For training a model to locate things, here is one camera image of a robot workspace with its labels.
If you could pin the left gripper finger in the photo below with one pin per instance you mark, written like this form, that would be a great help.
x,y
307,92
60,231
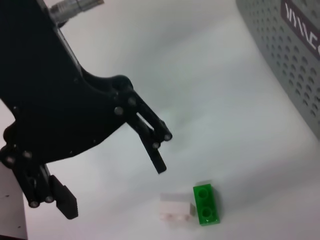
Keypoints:
x,y
147,135
37,185

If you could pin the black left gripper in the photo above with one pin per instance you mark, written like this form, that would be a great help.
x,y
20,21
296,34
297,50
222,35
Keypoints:
x,y
50,100

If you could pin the grey-green perforated storage bin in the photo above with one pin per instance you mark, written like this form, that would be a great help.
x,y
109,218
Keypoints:
x,y
287,62

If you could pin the white building brick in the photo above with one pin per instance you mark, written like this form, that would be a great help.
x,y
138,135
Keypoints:
x,y
175,206

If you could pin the dark green building brick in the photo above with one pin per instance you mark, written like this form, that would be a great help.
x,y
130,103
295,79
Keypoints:
x,y
206,205

